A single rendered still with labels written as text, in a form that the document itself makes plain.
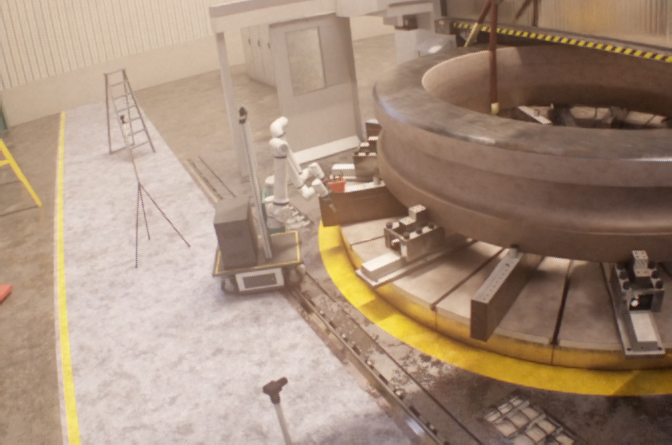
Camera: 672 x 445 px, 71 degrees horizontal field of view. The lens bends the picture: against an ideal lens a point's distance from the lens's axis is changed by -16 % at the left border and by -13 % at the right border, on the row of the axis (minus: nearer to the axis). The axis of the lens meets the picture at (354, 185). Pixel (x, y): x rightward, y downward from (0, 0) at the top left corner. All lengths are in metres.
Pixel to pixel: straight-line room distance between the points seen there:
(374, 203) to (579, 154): 2.63
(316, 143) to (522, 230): 5.14
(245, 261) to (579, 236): 3.15
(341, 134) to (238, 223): 4.18
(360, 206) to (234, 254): 1.47
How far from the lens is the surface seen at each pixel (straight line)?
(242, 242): 5.37
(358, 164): 6.87
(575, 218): 4.44
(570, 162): 4.13
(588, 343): 4.31
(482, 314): 4.07
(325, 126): 8.92
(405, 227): 4.93
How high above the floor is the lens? 3.08
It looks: 24 degrees down
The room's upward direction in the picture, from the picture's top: 7 degrees counter-clockwise
